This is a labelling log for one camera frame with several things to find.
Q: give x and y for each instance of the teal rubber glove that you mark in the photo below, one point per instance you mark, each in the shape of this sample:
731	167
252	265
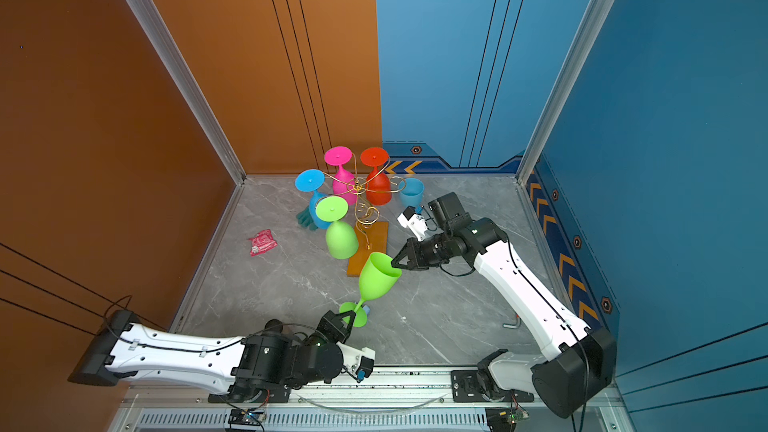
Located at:
305	220

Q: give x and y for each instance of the orange wooden rack base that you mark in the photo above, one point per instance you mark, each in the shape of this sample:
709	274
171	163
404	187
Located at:
371	238

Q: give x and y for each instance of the pink snack packet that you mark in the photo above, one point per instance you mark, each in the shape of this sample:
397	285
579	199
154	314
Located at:
262	242

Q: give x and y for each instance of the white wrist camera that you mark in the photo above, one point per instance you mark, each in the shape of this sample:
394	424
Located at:
357	363
414	222

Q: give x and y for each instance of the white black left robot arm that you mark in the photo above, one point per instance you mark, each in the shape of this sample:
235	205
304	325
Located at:
265	366

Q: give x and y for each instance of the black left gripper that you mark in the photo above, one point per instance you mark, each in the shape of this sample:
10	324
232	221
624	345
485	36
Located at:
335	326

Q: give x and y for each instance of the green circuit board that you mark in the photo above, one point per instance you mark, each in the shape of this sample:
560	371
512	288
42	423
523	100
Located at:
504	420
245	420

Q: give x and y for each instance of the brown jar black lid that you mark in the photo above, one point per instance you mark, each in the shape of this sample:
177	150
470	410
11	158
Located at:
274	326

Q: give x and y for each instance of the aluminium corner post right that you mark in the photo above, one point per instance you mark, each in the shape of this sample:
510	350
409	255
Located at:
583	41

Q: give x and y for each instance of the green wine glass front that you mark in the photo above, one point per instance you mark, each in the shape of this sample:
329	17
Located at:
340	237

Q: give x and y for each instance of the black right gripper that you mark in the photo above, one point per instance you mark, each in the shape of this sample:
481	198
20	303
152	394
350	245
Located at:
416	261

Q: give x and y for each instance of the magenta wine glass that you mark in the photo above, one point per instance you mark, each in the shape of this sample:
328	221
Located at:
343	180

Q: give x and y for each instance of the red handled hex key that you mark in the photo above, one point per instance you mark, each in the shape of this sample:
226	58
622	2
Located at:
513	324

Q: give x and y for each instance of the green wine glass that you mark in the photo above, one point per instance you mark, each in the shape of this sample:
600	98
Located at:
376	279
340	237

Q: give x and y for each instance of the green circuit board left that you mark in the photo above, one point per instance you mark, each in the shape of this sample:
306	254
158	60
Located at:
245	420

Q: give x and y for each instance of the aluminium corner post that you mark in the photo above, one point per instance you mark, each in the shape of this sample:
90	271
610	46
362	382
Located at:
165	46
583	41

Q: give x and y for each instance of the gold wire glass rack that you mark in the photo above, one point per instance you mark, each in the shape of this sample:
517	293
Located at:
364	212

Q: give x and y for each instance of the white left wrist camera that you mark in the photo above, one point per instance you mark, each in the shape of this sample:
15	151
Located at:
357	363

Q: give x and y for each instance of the red wine glass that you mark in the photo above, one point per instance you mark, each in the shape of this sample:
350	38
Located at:
377	184

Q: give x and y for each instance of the green circuit board right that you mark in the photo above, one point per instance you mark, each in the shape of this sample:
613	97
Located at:
504	420

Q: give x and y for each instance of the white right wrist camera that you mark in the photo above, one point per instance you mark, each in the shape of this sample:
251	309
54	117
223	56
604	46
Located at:
414	222

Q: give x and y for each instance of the blue wine glass left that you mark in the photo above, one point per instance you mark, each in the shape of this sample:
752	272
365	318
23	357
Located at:
310	181

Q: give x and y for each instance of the aluminium corner post left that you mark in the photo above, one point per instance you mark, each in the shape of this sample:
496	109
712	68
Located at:
165	46

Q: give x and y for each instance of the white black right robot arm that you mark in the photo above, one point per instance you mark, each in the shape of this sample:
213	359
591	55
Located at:
575	361

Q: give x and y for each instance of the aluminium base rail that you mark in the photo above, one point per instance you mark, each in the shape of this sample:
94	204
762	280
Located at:
393	398

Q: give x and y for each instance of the light blue wine glass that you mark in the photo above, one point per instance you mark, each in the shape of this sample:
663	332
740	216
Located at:
411	193

